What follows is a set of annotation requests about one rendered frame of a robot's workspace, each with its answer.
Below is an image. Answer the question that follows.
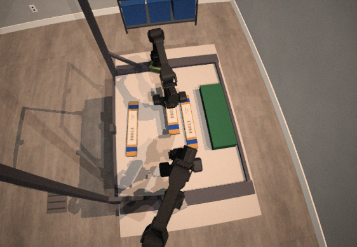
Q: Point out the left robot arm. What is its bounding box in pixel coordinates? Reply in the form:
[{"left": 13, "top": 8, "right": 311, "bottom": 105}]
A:
[{"left": 147, "top": 28, "right": 179, "bottom": 109}]

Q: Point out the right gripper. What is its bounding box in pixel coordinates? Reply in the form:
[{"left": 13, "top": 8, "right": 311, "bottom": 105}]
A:
[{"left": 159, "top": 157, "right": 203, "bottom": 177}]

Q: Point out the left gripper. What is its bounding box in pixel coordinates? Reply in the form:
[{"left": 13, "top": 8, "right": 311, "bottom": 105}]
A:
[{"left": 153, "top": 91, "right": 187, "bottom": 108}]

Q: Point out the green rectangular block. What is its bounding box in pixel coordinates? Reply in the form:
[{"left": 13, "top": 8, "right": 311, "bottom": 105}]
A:
[{"left": 199, "top": 83, "right": 238, "bottom": 150}]

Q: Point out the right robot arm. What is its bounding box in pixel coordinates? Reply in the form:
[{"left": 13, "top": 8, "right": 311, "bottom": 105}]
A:
[{"left": 140, "top": 145, "right": 198, "bottom": 247}]

